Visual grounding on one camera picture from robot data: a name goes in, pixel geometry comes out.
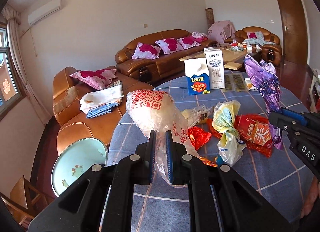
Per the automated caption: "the red snack package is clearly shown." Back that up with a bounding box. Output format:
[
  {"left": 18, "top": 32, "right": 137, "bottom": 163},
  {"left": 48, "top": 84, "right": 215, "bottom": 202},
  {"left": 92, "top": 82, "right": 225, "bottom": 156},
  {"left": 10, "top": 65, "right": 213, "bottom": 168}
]
[{"left": 234, "top": 114, "right": 272, "bottom": 157}]

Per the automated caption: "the red plastic bag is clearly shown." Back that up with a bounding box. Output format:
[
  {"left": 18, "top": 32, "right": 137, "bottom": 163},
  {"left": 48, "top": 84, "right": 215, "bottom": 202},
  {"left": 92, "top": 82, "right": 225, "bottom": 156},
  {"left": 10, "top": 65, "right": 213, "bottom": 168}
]
[{"left": 188, "top": 118, "right": 222, "bottom": 150}]

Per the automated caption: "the clear snack wrapper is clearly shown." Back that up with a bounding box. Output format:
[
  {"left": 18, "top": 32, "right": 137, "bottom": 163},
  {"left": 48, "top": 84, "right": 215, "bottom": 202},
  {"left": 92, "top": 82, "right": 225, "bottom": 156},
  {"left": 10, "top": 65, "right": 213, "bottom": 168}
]
[{"left": 181, "top": 105, "right": 213, "bottom": 128}]

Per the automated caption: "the purple floral plastic bag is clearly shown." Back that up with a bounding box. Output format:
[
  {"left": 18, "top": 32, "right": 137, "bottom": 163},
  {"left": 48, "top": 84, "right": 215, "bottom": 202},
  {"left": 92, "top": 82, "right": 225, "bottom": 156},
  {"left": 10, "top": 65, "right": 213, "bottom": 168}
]
[{"left": 243, "top": 54, "right": 284, "bottom": 151}]

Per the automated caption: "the clear bag red print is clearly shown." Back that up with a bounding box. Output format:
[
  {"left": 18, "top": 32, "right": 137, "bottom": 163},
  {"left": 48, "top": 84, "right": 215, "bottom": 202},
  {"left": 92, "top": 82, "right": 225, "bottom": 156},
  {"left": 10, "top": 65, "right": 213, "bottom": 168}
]
[{"left": 126, "top": 89, "right": 199, "bottom": 183}]

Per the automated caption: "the light blue trash bin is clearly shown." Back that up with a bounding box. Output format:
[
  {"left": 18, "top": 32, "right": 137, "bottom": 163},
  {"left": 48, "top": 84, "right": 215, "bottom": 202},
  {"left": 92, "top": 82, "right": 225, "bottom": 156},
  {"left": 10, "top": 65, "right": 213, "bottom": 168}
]
[{"left": 51, "top": 138, "right": 108, "bottom": 197}]

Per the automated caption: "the right hand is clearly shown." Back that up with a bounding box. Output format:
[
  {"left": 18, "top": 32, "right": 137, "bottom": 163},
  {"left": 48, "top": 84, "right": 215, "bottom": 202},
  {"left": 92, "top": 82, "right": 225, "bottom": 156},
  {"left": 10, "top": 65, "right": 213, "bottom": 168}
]
[{"left": 300, "top": 176, "right": 319, "bottom": 218}]

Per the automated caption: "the small white snack box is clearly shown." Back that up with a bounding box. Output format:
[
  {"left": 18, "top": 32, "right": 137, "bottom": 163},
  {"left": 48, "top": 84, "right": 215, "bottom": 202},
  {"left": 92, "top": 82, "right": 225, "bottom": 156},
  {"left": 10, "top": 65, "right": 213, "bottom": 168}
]
[{"left": 245, "top": 78, "right": 257, "bottom": 91}]

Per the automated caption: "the clear sachet strip right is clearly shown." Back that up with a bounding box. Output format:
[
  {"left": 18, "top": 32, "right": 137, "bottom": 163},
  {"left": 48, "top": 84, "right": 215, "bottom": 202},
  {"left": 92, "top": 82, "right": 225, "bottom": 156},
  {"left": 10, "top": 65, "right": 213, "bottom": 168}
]
[{"left": 233, "top": 73, "right": 247, "bottom": 92}]

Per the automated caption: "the clear sachet strip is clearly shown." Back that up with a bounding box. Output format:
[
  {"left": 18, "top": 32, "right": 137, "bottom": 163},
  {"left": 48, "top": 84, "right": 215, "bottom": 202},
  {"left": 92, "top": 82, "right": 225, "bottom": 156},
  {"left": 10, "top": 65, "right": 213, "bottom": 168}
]
[
  {"left": 233, "top": 73, "right": 247, "bottom": 92},
  {"left": 222, "top": 74, "right": 233, "bottom": 92}
]

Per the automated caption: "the yellow white plastic bag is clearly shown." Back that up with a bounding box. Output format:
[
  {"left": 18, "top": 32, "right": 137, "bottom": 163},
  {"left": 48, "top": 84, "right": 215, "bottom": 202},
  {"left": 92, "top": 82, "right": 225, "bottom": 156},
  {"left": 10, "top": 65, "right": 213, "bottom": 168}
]
[{"left": 212, "top": 100, "right": 246, "bottom": 166}]

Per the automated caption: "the blue checked tablecloth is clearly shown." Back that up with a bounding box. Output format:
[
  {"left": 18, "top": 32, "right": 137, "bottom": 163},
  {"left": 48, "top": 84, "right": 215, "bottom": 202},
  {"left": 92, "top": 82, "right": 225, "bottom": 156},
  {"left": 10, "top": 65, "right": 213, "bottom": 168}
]
[{"left": 108, "top": 77, "right": 313, "bottom": 231}]

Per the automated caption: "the clear sachet strip left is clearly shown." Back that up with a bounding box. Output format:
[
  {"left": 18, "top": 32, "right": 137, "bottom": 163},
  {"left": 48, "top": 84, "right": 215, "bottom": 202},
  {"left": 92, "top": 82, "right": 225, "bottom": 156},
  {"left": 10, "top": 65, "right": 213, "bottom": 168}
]
[{"left": 222, "top": 74, "right": 233, "bottom": 92}]

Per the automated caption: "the folded blue striped cloth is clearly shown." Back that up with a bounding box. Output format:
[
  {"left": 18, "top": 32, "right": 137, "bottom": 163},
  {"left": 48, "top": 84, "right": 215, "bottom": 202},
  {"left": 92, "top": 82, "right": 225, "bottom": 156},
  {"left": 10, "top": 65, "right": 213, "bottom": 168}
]
[{"left": 86, "top": 102, "right": 120, "bottom": 119}]

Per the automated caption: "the white box on coffee table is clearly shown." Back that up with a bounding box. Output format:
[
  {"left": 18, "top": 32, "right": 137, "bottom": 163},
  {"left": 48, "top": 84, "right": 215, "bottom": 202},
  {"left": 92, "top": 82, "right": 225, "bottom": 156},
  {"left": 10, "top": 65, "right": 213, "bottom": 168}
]
[{"left": 246, "top": 44, "right": 253, "bottom": 53}]

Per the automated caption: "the wooden coffee table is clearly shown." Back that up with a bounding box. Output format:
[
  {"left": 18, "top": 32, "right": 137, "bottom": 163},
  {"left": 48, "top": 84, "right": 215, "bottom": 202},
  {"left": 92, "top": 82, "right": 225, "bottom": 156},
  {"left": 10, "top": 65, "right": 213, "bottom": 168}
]
[{"left": 179, "top": 42, "right": 262, "bottom": 72}]

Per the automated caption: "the brown leather armchair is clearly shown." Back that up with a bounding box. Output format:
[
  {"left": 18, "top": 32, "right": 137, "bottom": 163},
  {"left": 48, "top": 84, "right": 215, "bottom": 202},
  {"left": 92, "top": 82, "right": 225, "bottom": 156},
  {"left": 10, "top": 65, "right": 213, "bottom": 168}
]
[{"left": 224, "top": 27, "right": 282, "bottom": 66}]

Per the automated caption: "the blue LOOK milk carton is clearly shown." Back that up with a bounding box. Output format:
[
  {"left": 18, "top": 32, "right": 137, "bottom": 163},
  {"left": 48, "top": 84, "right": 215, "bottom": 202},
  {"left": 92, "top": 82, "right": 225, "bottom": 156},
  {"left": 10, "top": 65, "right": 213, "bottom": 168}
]
[{"left": 184, "top": 58, "right": 210, "bottom": 95}]

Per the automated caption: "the white tall milk carton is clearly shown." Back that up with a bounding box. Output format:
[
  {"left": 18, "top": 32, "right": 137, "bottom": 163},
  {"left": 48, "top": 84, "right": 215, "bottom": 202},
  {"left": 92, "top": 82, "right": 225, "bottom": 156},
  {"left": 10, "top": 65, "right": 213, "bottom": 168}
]
[{"left": 203, "top": 47, "right": 225, "bottom": 90}]

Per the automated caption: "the folded white cloth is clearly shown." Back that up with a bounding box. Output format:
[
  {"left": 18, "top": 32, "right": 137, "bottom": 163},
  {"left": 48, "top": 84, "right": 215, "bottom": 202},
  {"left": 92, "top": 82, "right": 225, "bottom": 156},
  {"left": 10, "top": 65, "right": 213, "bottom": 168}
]
[{"left": 80, "top": 85, "right": 124, "bottom": 114}]

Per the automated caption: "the brown leather long sofa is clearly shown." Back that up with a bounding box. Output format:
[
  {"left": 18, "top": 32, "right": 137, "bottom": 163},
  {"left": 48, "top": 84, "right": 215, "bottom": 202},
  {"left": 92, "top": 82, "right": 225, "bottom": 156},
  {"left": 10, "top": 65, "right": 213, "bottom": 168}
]
[{"left": 114, "top": 29, "right": 216, "bottom": 83}]

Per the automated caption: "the brown wooden door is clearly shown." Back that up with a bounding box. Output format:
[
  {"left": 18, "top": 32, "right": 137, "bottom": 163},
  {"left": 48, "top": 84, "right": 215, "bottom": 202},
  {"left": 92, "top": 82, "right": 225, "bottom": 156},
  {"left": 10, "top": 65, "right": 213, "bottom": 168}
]
[{"left": 277, "top": 0, "right": 308, "bottom": 65}]

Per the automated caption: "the pink red pillow on chaise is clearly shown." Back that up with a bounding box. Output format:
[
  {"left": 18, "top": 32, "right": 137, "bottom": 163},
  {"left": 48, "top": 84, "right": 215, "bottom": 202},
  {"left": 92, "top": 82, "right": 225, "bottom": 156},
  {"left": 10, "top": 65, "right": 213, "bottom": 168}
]
[{"left": 69, "top": 69, "right": 117, "bottom": 90}]

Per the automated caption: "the pink covered chair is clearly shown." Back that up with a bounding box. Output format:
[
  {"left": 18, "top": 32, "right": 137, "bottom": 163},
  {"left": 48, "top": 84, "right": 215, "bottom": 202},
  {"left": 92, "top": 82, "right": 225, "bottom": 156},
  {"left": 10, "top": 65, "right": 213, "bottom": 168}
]
[{"left": 207, "top": 21, "right": 235, "bottom": 43}]

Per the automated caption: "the pink pillow left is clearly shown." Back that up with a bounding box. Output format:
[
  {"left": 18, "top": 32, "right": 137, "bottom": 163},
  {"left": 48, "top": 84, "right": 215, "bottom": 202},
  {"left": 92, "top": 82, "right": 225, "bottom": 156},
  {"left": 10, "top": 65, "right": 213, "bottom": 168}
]
[{"left": 132, "top": 42, "right": 161, "bottom": 59}]

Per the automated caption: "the pink pillow middle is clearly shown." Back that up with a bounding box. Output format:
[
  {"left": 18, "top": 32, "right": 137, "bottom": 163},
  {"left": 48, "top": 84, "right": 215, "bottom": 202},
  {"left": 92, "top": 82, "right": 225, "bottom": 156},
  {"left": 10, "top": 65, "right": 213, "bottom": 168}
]
[{"left": 155, "top": 38, "right": 184, "bottom": 55}]

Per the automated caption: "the pink pillow right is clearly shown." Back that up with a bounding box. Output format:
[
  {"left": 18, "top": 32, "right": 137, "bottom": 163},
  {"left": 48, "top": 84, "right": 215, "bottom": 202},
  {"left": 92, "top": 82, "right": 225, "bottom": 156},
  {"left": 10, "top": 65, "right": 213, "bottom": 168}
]
[{"left": 177, "top": 36, "right": 201, "bottom": 50}]

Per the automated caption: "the brown leather chaise sofa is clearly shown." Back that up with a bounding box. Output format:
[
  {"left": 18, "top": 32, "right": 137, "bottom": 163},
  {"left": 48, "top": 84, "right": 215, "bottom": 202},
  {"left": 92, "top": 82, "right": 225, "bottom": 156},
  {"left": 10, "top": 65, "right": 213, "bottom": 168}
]
[{"left": 52, "top": 65, "right": 155, "bottom": 155}]

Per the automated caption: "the wooden chair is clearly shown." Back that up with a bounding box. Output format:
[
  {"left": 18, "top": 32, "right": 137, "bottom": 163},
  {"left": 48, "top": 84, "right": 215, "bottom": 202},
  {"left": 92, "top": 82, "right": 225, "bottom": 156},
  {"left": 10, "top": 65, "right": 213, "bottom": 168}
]
[{"left": 1, "top": 175, "right": 54, "bottom": 231}]

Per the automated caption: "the tall patterned floor lamp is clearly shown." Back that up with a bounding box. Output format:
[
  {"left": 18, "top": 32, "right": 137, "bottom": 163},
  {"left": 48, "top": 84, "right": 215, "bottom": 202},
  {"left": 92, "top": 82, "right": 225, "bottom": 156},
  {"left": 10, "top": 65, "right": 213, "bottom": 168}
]
[{"left": 205, "top": 8, "right": 215, "bottom": 28}]

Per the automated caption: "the window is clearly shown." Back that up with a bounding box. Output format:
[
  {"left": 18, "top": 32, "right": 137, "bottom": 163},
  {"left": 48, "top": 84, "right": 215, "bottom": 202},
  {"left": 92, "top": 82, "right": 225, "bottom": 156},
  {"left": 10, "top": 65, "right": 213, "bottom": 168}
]
[{"left": 0, "top": 22, "right": 25, "bottom": 120}]

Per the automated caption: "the white air conditioner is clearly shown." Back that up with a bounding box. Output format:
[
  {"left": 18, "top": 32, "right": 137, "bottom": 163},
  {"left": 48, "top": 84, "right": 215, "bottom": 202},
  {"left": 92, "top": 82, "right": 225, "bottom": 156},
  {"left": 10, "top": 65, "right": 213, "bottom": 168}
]
[{"left": 28, "top": 0, "right": 62, "bottom": 26}]

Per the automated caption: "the beige curtain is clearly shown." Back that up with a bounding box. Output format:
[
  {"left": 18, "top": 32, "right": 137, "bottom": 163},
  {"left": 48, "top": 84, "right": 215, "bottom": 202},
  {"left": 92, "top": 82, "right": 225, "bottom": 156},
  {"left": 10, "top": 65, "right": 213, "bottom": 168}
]
[{"left": 1, "top": 4, "right": 52, "bottom": 125}]

